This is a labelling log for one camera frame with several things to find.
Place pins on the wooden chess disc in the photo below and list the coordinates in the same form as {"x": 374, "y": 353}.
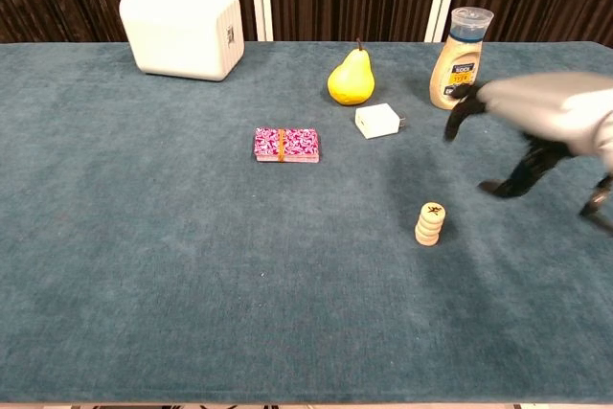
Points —
{"x": 433, "y": 211}
{"x": 427, "y": 228}
{"x": 429, "y": 222}
{"x": 426, "y": 234}
{"x": 426, "y": 241}

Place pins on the pink patterned card deck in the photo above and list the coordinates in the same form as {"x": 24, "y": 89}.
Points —
{"x": 301, "y": 143}

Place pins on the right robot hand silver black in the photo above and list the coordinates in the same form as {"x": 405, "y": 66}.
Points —
{"x": 551, "y": 102}

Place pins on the orange rubber band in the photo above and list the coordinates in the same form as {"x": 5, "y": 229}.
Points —
{"x": 281, "y": 145}

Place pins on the yellow pear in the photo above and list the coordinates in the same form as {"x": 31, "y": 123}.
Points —
{"x": 351, "y": 83}

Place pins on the white rounded plastic box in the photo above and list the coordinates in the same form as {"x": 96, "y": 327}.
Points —
{"x": 177, "y": 30}

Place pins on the white USB wall charger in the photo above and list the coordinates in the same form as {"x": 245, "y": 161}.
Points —
{"x": 376, "y": 120}

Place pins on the beige sauce squeeze bottle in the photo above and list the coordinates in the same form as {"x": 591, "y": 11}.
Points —
{"x": 460, "y": 52}

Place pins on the teal table cloth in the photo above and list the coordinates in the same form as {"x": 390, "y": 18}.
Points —
{"x": 143, "y": 236}

